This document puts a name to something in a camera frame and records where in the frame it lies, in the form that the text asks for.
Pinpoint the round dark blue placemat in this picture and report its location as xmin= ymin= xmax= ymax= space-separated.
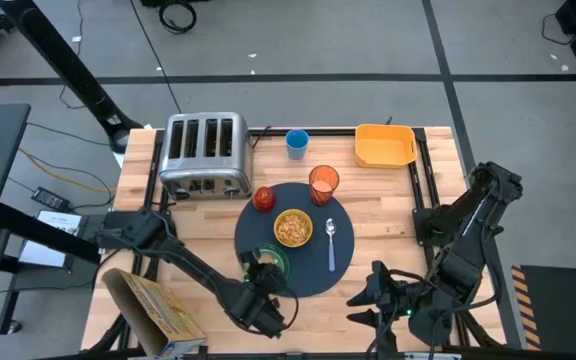
xmin=233 ymin=181 xmax=356 ymax=299

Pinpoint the white paper sheet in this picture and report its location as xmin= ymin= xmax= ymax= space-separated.
xmin=17 ymin=209 xmax=90 ymax=269

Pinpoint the red apple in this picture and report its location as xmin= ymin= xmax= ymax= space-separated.
xmin=252 ymin=185 xmax=277 ymax=214

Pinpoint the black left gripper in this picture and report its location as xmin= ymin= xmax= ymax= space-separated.
xmin=239 ymin=248 xmax=290 ymax=302

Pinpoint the black hazard-striped mat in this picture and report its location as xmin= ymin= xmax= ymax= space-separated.
xmin=510 ymin=263 xmax=576 ymax=354

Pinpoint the black desk support beam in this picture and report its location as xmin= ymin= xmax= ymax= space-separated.
xmin=0 ymin=201 xmax=102 ymax=265

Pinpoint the blue-handled metal spoon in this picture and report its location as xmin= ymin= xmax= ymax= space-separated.
xmin=324 ymin=217 xmax=339 ymax=273

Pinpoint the yellow plastic bin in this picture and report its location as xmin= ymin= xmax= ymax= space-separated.
xmin=353 ymin=123 xmax=419 ymax=170

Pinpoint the black power adapter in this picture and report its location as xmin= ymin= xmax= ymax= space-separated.
xmin=30 ymin=186 xmax=71 ymax=213

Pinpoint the yellow bowl of cereal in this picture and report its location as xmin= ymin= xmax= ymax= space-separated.
xmin=272 ymin=208 xmax=315 ymax=249

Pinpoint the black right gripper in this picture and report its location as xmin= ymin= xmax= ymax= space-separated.
xmin=345 ymin=259 xmax=422 ymax=360

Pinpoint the orange floor cable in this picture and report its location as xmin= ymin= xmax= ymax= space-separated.
xmin=16 ymin=146 xmax=115 ymax=197

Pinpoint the orange plastic tumbler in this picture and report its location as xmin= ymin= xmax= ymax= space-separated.
xmin=308 ymin=164 xmax=341 ymax=208

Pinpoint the silver four-slot toaster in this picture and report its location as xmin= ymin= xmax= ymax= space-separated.
xmin=158 ymin=111 xmax=255 ymax=202

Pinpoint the coiled black cable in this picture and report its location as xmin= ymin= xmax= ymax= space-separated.
xmin=157 ymin=0 xmax=199 ymax=36

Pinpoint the blue plastic cup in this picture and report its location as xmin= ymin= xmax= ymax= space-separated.
xmin=285 ymin=128 xmax=311 ymax=162

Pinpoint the blue cereal box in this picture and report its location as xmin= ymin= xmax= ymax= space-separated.
xmin=101 ymin=267 xmax=209 ymax=360

